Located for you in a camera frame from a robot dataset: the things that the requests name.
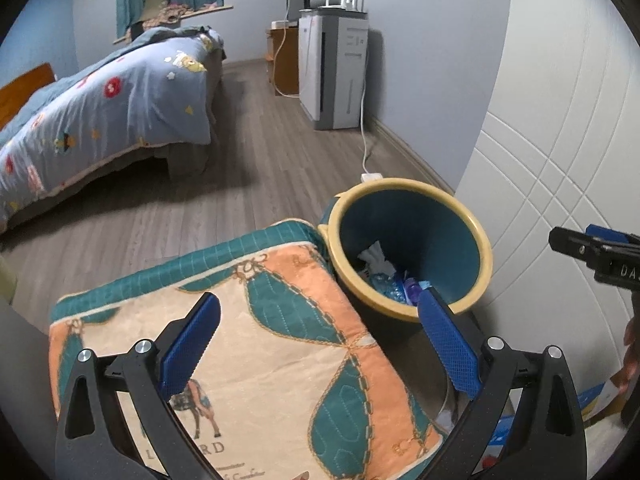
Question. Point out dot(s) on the wooden bed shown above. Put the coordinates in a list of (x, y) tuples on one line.
[(30, 85)]

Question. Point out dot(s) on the wooden windowsill board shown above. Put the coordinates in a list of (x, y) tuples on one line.
[(220, 8)]

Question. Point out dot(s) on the purple spray bottle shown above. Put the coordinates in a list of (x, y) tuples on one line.
[(414, 291)]

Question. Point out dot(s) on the white grey air purifier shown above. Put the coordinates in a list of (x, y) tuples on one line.
[(340, 75)]

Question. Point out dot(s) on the white tissue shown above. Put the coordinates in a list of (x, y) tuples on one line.
[(377, 257)]

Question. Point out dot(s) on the white panelled wardrobe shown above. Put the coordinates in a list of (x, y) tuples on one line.
[(550, 185)]

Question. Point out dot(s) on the wooden cabinet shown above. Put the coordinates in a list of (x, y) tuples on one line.
[(287, 65)]

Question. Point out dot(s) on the yellow rimmed teal bin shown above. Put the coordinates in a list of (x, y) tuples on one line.
[(425, 225)]

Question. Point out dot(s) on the teal orange patterned cushion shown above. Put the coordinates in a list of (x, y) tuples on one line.
[(280, 320)]

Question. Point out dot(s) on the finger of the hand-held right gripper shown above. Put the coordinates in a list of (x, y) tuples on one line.
[(575, 245)]

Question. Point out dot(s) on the bed with blue duvet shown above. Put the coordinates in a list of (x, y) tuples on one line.
[(125, 105)]

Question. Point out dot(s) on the beige cloth pile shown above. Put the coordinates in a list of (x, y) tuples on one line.
[(160, 7)]

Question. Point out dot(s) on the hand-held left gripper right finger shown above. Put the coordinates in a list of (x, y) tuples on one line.
[(450, 345)]

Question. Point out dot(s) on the white power strip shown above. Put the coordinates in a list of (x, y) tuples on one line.
[(372, 178)]

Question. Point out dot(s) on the person's right hand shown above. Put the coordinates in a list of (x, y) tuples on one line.
[(632, 332)]

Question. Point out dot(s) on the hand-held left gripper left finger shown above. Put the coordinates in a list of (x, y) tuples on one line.
[(190, 345)]

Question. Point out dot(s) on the blue white plastic package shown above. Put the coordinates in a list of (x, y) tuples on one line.
[(387, 285)]

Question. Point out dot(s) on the blue white packaging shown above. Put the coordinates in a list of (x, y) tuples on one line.
[(595, 400)]

